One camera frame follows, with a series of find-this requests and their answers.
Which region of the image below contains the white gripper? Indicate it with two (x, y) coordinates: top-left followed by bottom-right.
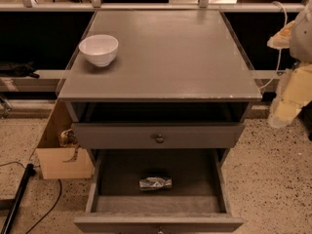
(267, 20), (312, 129)

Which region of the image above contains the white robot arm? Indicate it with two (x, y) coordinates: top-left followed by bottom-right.
(267, 0), (312, 128)

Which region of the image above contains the round top drawer knob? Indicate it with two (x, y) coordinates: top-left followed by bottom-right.
(155, 135), (164, 143)

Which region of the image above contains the grey wooden drawer cabinet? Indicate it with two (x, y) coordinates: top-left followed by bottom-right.
(56, 9), (263, 234)

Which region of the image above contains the open grey middle drawer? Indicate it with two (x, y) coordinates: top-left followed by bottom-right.
(74, 149), (244, 234)

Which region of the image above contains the closed grey top drawer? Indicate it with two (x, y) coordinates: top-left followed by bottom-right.
(72, 123), (245, 149)

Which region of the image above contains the white ceramic bowl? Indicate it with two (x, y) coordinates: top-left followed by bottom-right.
(79, 34), (119, 67)

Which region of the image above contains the crumpled paper in box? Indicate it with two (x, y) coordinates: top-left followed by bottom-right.
(58, 129), (79, 147)

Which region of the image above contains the cardboard box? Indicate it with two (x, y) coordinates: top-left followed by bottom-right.
(36, 101), (94, 179)

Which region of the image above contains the black bar on floor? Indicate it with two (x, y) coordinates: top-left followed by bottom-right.
(0, 163), (36, 234)

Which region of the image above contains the black object on shelf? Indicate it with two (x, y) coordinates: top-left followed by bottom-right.
(0, 61), (39, 79)

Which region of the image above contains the white cable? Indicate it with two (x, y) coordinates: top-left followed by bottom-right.
(258, 1), (289, 91)

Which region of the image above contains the black floor cable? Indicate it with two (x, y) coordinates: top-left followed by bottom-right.
(0, 161), (62, 234)

